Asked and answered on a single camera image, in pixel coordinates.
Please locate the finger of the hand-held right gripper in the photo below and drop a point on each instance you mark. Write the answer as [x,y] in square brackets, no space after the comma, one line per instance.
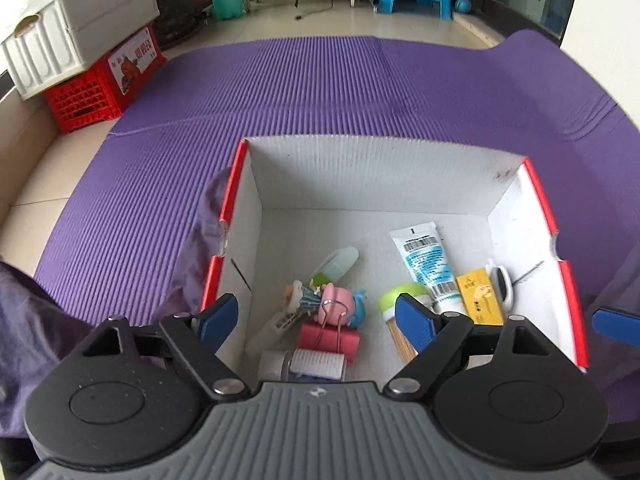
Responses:
[617,326]

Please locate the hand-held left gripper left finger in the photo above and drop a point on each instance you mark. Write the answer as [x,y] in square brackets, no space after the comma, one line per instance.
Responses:
[217,319]

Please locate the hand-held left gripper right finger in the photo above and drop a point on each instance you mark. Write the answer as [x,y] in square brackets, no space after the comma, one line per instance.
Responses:
[415,325]

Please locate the green cap toothpick bottle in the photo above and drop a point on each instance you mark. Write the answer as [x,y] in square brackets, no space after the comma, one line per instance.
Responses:
[400,294]

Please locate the white blue cream tube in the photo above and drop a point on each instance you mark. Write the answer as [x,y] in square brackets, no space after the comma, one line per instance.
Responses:
[425,260]

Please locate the small yellow box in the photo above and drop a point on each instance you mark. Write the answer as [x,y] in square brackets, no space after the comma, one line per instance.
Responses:
[479,294]

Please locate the pink figurine toy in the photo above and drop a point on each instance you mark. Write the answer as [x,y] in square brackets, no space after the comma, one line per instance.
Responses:
[345,305]

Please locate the pink binder clip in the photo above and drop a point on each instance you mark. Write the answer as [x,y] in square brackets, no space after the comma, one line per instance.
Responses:
[330,341]

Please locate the translucent plastic tube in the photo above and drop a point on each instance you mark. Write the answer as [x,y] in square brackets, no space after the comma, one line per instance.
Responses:
[337,265]

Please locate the small white vial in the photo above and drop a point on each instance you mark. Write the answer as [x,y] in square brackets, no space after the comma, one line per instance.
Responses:
[315,364]

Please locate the red cardboard box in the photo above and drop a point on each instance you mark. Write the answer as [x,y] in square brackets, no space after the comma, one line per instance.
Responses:
[375,180]

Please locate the purple cloth garment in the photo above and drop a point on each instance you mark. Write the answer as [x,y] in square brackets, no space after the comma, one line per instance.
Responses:
[50,335]

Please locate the purple foam mat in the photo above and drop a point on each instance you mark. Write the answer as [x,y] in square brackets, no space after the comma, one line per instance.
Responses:
[310,90]

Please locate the red plastic crate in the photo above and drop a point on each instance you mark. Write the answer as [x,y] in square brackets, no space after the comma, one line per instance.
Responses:
[100,95]

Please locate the black plant tray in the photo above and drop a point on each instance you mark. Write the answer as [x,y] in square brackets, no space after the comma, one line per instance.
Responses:
[177,10]

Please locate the small blue ball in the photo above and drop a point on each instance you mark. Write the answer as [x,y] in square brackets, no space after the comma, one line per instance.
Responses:
[462,4]

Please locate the white plastic storage crate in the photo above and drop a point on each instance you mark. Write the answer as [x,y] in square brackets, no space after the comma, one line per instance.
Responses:
[75,15]

